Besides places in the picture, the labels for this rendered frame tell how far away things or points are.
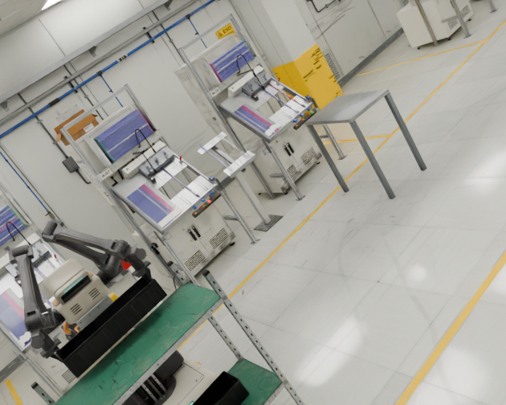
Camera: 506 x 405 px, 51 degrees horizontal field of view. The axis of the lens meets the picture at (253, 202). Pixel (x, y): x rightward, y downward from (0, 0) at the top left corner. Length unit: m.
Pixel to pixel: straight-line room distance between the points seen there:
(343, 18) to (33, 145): 5.15
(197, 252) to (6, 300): 1.76
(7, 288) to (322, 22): 6.03
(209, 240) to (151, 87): 2.46
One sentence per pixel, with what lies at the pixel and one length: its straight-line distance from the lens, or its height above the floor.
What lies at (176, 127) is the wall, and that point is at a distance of 7.04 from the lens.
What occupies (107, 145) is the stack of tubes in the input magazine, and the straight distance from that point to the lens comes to 5.10.
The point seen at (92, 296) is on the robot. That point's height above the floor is 1.15.
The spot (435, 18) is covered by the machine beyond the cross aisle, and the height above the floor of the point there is 0.37.
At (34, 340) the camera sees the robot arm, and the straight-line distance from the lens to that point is 2.66.
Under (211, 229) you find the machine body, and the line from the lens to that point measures 5.35.
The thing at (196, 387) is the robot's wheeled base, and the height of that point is 0.28.
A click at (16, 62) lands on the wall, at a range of 6.60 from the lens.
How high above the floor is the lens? 2.09
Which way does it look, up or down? 20 degrees down
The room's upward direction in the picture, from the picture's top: 33 degrees counter-clockwise
